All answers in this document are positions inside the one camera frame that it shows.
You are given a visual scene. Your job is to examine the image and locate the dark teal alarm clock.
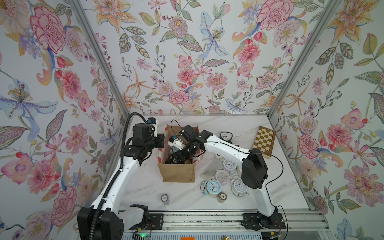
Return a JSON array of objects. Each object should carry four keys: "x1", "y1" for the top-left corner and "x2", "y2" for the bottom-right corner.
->
[{"x1": 220, "y1": 132, "x2": 233, "y2": 143}]

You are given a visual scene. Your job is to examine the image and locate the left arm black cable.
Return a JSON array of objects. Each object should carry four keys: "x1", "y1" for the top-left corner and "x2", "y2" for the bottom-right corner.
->
[{"x1": 88, "y1": 112, "x2": 148, "y2": 240}]

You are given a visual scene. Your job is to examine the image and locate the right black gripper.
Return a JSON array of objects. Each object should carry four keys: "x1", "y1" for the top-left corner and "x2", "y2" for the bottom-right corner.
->
[{"x1": 169, "y1": 143, "x2": 197, "y2": 167}]

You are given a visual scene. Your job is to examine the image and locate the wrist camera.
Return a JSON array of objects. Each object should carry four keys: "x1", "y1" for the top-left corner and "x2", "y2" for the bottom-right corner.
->
[
  {"x1": 148, "y1": 117, "x2": 158, "y2": 138},
  {"x1": 168, "y1": 135, "x2": 185, "y2": 151}
]

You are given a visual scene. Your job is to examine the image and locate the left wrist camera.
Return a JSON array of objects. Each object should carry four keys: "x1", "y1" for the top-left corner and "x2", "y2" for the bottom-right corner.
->
[{"x1": 148, "y1": 117, "x2": 158, "y2": 138}]

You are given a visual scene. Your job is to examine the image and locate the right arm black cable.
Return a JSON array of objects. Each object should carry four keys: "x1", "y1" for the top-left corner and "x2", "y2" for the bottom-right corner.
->
[{"x1": 169, "y1": 119, "x2": 290, "y2": 240}]

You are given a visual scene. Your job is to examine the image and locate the pink round alarm clock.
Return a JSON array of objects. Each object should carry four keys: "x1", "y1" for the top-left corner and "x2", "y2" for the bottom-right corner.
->
[{"x1": 215, "y1": 170, "x2": 231, "y2": 185}]

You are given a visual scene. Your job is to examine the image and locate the burlap canvas bag red trim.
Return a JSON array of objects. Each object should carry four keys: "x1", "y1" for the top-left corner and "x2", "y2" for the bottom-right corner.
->
[{"x1": 157, "y1": 125, "x2": 204, "y2": 183}]

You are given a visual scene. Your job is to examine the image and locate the blue twin-bell clock front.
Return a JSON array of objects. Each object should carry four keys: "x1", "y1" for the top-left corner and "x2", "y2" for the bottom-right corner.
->
[{"x1": 200, "y1": 180, "x2": 222, "y2": 198}]

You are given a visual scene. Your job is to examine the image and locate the small grey mini clock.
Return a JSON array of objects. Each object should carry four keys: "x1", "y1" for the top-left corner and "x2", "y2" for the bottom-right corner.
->
[{"x1": 161, "y1": 194, "x2": 170, "y2": 205}]

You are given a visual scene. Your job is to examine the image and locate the small beige cylinder clock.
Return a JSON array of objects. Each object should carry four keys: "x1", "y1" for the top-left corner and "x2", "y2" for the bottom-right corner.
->
[{"x1": 218, "y1": 192, "x2": 227, "y2": 204}]

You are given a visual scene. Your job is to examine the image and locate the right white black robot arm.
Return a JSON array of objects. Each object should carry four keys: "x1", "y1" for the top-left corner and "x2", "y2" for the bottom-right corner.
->
[{"x1": 168, "y1": 125, "x2": 279, "y2": 223}]

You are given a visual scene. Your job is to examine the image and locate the white round alarm clock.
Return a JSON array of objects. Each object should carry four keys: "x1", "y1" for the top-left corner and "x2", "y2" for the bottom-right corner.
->
[{"x1": 223, "y1": 159, "x2": 237, "y2": 174}]

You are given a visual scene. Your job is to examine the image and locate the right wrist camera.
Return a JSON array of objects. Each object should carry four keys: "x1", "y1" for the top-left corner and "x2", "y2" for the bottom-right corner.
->
[{"x1": 168, "y1": 135, "x2": 185, "y2": 151}]

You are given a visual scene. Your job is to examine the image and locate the white twin-bell alarm clock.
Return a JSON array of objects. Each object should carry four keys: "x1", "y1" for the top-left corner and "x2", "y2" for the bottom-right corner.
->
[{"x1": 231, "y1": 179, "x2": 248, "y2": 198}]

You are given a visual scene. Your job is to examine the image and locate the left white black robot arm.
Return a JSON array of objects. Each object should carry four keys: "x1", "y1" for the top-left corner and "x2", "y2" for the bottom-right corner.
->
[{"x1": 77, "y1": 118, "x2": 165, "y2": 240}]

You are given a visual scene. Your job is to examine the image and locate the wooden chessboard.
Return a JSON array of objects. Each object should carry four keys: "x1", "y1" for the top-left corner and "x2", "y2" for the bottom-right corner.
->
[{"x1": 253, "y1": 126, "x2": 276, "y2": 159}]

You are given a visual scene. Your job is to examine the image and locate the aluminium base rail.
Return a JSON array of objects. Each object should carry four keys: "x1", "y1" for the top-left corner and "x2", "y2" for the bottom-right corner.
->
[{"x1": 73, "y1": 209, "x2": 334, "y2": 240}]

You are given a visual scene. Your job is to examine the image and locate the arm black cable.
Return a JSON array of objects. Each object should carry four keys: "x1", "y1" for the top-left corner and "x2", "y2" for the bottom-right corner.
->
[
  {"x1": 169, "y1": 119, "x2": 290, "y2": 240},
  {"x1": 88, "y1": 112, "x2": 148, "y2": 240}
]

